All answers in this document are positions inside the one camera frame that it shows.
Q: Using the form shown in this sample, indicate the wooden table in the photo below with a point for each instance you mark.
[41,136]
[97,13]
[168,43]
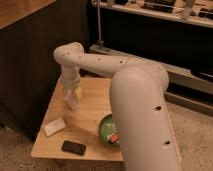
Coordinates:
[81,125]

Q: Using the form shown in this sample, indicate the white sponge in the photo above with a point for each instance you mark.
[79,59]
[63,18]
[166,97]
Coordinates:
[54,126]

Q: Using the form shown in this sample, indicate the metal shelf rack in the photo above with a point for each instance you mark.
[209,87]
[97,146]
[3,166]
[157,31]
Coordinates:
[185,50]

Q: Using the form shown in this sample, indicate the green bowl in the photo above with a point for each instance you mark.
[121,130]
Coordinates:
[107,131]

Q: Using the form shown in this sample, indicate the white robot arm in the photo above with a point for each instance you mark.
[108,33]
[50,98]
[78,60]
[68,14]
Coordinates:
[138,106]

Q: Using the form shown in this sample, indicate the black smartphone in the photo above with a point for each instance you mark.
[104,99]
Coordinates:
[73,147]

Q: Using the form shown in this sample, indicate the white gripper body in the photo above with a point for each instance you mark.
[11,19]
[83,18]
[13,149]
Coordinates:
[72,93]

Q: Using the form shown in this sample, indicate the dark wooden cabinet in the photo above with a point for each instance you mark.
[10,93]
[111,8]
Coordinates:
[28,71]

